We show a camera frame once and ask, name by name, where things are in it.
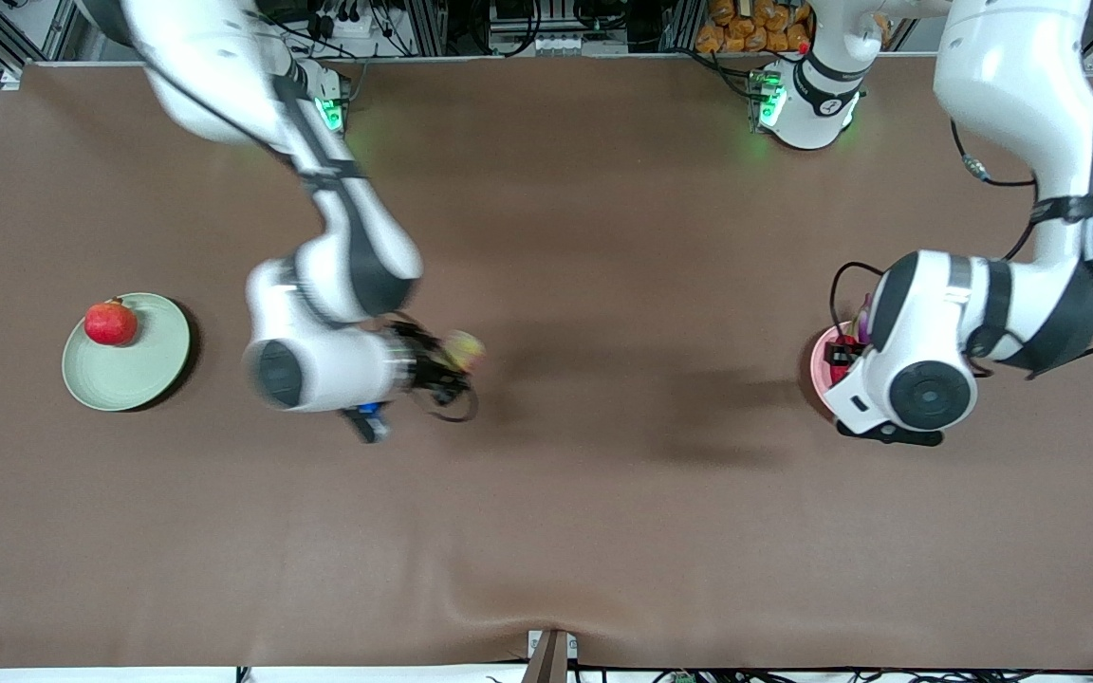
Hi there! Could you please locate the yellow pink peach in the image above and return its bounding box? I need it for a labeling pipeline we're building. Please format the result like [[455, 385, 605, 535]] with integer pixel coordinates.
[[442, 329, 489, 375]]

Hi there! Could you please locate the red pomegranate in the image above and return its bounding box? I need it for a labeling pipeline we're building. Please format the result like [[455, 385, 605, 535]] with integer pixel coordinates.
[[83, 296, 140, 348]]

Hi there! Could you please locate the pink plate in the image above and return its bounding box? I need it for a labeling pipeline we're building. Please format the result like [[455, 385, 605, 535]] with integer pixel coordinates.
[[808, 323, 878, 418]]

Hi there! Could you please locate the brown table mat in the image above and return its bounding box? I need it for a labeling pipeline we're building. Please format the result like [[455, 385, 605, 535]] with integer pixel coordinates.
[[0, 52, 1093, 671]]

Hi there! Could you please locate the light green plate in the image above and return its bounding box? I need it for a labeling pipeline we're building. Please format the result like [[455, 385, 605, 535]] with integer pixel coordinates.
[[62, 292, 192, 413]]

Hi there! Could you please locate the white power strip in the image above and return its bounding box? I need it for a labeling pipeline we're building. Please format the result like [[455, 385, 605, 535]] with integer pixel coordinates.
[[305, 0, 388, 41]]

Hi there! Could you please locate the pile of orange toys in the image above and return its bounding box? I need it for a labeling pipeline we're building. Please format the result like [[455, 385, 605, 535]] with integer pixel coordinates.
[[695, 0, 813, 54]]

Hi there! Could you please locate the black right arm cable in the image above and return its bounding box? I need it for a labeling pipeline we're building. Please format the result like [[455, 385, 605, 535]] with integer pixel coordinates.
[[410, 378, 480, 424]]

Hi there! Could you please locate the metal bracket at table edge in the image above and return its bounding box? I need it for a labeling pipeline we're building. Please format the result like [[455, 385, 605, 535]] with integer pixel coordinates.
[[523, 629, 579, 683]]

